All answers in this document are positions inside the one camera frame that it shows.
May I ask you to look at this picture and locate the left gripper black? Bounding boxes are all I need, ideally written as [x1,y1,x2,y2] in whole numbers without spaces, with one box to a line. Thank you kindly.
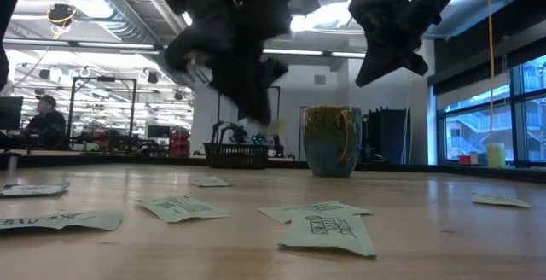
[163,0,292,125]

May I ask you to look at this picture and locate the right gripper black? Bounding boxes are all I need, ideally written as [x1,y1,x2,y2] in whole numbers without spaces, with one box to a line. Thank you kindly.
[348,0,436,87]

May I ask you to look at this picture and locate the green sweetener packet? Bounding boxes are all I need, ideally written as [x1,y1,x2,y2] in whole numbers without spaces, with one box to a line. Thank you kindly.
[258,200,374,225]
[277,213,378,259]
[135,195,231,224]
[189,176,232,188]
[0,210,125,232]
[471,192,532,209]

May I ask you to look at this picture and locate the red storage bins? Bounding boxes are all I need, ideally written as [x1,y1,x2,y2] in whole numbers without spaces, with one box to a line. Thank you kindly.
[169,126,192,158]

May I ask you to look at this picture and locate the small black plastic basket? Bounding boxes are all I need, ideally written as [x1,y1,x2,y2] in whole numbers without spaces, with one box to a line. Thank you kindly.
[203,143,270,170]

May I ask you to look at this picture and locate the ceiling light strip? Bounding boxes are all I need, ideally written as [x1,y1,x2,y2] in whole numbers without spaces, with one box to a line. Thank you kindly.
[260,48,368,59]
[76,40,163,50]

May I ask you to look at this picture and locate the black cabinet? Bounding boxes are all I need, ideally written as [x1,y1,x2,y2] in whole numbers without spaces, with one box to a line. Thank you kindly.
[366,107,411,165]

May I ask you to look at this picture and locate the green glazed ceramic mug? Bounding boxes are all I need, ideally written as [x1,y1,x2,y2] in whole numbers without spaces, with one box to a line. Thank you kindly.
[301,104,363,178]

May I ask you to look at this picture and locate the yellow green container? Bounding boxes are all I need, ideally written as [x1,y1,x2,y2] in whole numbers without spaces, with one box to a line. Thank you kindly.
[485,143,507,169]

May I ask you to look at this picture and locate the person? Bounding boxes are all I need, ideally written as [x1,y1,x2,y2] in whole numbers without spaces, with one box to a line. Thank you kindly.
[19,94,68,151]

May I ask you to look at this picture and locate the small silver foil tub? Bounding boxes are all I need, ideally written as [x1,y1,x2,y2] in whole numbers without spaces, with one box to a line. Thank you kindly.
[0,182,70,199]

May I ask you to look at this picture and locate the black computer monitor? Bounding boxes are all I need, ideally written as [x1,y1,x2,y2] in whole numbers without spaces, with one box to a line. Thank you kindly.
[0,96,25,131]

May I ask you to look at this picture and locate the black metal stand frame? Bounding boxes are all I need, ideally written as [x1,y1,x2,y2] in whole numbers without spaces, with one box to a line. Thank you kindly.
[66,76,138,151]

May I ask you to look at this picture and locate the silver ceiling duct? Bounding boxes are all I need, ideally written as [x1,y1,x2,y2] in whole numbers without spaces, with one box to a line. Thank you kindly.
[36,0,180,76]

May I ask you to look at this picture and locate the ceiling cable reel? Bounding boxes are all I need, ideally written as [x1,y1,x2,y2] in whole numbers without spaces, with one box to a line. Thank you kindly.
[45,3,78,28]

